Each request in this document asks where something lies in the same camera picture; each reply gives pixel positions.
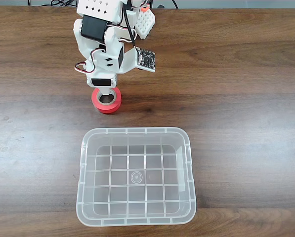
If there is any clear plastic box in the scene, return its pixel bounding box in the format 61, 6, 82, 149
75, 126, 197, 227

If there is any red tape roll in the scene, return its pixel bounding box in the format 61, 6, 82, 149
91, 86, 122, 115

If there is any camera module on white bracket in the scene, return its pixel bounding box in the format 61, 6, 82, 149
119, 46, 157, 73

